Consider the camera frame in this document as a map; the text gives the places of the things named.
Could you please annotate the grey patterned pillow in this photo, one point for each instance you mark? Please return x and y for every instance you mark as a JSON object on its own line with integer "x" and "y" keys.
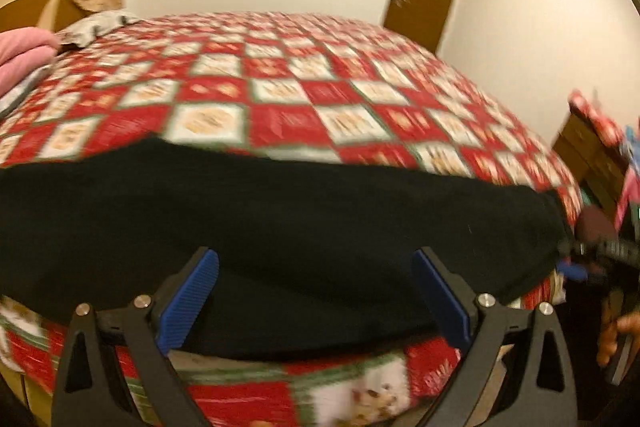
{"x": 95, "y": 27}

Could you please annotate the red checkered printed bedspread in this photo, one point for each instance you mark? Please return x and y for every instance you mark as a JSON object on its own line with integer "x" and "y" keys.
{"x": 300, "y": 107}

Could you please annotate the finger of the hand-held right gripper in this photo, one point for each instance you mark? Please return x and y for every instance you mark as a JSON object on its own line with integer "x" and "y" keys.
{"x": 574, "y": 270}
{"x": 607, "y": 249}

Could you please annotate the black pants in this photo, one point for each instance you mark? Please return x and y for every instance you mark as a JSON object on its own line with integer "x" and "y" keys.
{"x": 300, "y": 217}

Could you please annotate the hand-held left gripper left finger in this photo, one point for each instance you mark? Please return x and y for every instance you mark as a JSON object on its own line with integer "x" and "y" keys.
{"x": 192, "y": 289}

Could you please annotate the person's right hand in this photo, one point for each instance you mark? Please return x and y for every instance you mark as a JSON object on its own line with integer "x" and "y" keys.
{"x": 617, "y": 337}

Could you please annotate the red printed cloth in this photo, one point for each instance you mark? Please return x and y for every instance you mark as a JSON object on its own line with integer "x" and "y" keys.
{"x": 597, "y": 122}

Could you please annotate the brown wooden dresser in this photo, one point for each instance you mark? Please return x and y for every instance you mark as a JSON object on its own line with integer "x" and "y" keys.
{"x": 590, "y": 162}

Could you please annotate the light striped pillow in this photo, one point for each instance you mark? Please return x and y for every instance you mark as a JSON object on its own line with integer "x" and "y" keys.
{"x": 15, "y": 99}

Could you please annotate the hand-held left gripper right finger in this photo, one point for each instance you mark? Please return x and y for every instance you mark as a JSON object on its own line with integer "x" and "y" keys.
{"x": 440, "y": 294}

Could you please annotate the pink cloth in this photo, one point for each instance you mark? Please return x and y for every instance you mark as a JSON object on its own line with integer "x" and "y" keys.
{"x": 629, "y": 192}

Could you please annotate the pink folded blanket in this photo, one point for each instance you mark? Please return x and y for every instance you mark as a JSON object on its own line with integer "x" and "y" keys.
{"x": 22, "y": 52}

